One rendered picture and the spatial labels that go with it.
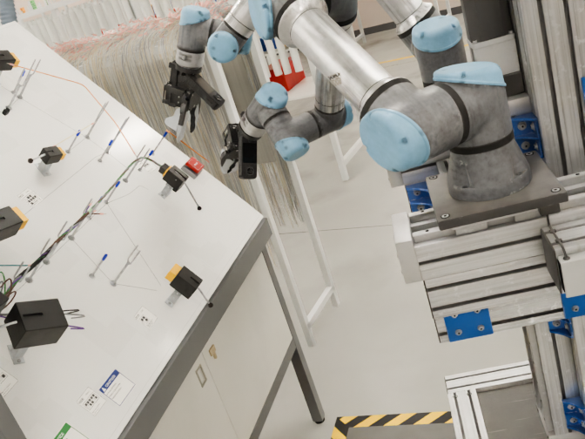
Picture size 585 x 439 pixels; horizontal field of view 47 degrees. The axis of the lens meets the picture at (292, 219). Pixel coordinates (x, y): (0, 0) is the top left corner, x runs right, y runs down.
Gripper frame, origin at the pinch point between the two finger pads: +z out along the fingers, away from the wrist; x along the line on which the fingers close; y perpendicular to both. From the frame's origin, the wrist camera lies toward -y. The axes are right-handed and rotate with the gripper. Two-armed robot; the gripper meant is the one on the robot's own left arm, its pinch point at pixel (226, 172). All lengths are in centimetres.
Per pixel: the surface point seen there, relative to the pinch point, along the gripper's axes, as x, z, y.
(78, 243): 41.6, 5.3, -20.0
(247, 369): -12, 35, -48
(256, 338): -18, 37, -38
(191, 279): 16.1, -1.5, -33.2
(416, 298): -128, 86, -9
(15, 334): 60, -19, -51
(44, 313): 55, -21, -48
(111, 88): 8, 72, 84
